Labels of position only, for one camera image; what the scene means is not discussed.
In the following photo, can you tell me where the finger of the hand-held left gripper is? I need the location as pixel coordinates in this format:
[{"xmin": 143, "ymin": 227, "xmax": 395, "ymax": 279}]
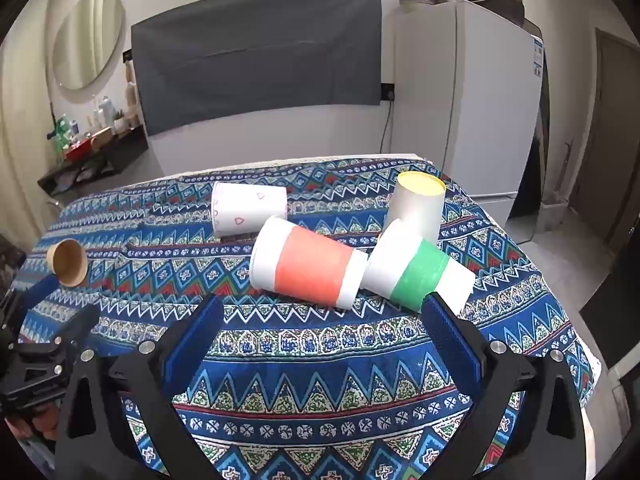
[
  {"xmin": 49, "ymin": 304, "xmax": 102, "ymax": 357},
  {"xmin": 19, "ymin": 276, "xmax": 61, "ymax": 309}
]

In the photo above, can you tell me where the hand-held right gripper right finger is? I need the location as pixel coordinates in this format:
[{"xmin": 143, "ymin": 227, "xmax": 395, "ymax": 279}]
[{"xmin": 421, "ymin": 292, "xmax": 588, "ymax": 480}]

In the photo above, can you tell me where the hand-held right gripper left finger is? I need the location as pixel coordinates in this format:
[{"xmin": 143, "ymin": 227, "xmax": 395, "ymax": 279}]
[{"xmin": 54, "ymin": 294, "xmax": 226, "ymax": 480}]

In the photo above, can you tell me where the brown paper cup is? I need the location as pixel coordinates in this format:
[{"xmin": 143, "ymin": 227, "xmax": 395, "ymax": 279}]
[{"xmin": 46, "ymin": 239, "xmax": 89, "ymax": 288}]

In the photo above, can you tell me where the white cup with green band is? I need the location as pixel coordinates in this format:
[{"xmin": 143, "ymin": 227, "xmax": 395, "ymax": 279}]
[{"xmin": 361, "ymin": 220, "xmax": 476, "ymax": 314}]

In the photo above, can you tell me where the grey cup with yellow inside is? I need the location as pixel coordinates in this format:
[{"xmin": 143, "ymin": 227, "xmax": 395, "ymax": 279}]
[{"xmin": 382, "ymin": 171, "xmax": 447, "ymax": 244}]

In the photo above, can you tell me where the white cup with red band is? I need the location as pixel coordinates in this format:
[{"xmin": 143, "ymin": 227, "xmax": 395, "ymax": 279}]
[{"xmin": 249, "ymin": 216, "xmax": 368, "ymax": 310}]

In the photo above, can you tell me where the white cup with pink hearts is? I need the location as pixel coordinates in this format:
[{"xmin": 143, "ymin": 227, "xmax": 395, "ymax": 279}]
[{"xmin": 210, "ymin": 182, "xmax": 288, "ymax": 236}]

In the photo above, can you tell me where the blue patterned tablecloth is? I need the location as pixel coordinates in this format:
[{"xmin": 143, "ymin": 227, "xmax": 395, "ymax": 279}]
[{"xmin": 10, "ymin": 152, "xmax": 601, "ymax": 480}]

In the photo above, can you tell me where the green bottle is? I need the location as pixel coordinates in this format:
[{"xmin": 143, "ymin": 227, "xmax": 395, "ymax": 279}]
[{"xmin": 54, "ymin": 116, "xmax": 73, "ymax": 153}]

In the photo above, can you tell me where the white kettle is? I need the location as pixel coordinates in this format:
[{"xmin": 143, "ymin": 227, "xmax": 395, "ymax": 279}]
[{"xmin": 97, "ymin": 96, "xmax": 117, "ymax": 128}]

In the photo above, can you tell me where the white refrigerator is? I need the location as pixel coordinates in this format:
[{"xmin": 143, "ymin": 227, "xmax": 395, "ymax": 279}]
[{"xmin": 382, "ymin": 0, "xmax": 551, "ymax": 231}]

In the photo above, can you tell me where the brown door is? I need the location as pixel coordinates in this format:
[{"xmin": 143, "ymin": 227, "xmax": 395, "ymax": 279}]
[{"xmin": 582, "ymin": 27, "xmax": 640, "ymax": 261}]

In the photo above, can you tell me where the grey cloth cover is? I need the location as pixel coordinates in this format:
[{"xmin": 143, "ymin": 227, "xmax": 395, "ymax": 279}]
[{"xmin": 131, "ymin": 0, "xmax": 383, "ymax": 137}]

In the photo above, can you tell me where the black wall shelf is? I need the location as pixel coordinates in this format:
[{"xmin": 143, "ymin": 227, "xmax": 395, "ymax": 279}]
[{"xmin": 37, "ymin": 125, "xmax": 150, "ymax": 196}]

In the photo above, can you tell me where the black power cable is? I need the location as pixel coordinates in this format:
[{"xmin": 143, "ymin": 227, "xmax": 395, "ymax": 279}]
[{"xmin": 382, "ymin": 99, "xmax": 396, "ymax": 154}]

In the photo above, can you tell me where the oval wall mirror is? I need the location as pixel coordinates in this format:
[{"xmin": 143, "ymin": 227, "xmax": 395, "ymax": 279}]
[{"xmin": 52, "ymin": 0, "xmax": 126, "ymax": 91}]

